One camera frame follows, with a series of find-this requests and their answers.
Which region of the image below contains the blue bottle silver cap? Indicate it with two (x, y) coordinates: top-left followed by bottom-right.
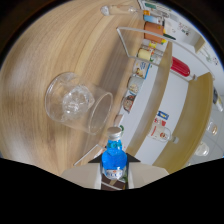
(100, 126), (129, 183)

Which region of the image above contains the clear glass cup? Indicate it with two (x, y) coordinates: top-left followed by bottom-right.
(44, 72), (114, 135)

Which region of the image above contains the clear bottle red label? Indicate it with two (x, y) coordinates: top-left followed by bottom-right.
(147, 120), (180, 144)

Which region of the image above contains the blue patterned bowl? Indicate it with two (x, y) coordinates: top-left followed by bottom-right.
(132, 60), (150, 79)

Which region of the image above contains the red liquid bottle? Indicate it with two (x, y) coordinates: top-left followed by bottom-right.
(170, 55), (198, 81)

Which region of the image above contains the small blue white bottle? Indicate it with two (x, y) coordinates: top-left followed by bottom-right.
(143, 14), (164, 25)

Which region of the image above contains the white-frame wooden shelf rack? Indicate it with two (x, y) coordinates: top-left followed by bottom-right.
(73, 26), (214, 175)

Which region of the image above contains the wooden wall shelf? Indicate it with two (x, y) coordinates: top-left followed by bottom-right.
(194, 33), (214, 54)

